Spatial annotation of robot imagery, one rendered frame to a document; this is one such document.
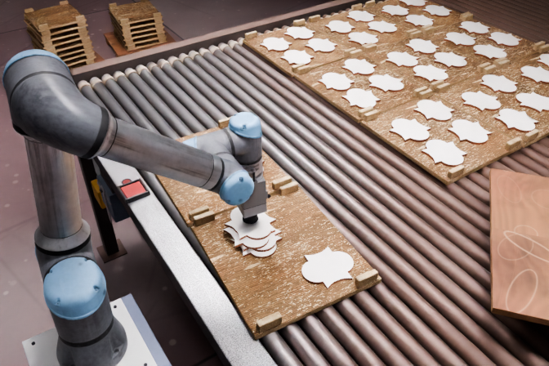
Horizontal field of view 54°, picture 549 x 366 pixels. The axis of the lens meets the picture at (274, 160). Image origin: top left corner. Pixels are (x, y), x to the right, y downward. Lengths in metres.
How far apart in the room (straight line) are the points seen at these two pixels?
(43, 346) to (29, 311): 1.34
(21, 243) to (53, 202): 1.90
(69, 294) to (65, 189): 0.21
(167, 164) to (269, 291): 0.46
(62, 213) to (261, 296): 0.49
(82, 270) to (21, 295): 1.63
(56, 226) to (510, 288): 0.98
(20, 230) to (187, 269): 1.82
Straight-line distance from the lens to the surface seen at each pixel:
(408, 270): 1.44
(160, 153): 1.02
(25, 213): 3.24
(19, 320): 2.71
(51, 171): 1.13
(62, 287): 1.17
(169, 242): 1.51
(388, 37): 2.58
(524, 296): 1.30
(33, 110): 0.96
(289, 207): 1.55
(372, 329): 1.30
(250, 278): 1.36
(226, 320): 1.32
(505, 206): 1.50
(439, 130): 1.94
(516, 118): 2.07
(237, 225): 1.45
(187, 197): 1.61
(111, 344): 1.28
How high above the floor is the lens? 1.97
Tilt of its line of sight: 37 degrees down
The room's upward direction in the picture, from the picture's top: 1 degrees counter-clockwise
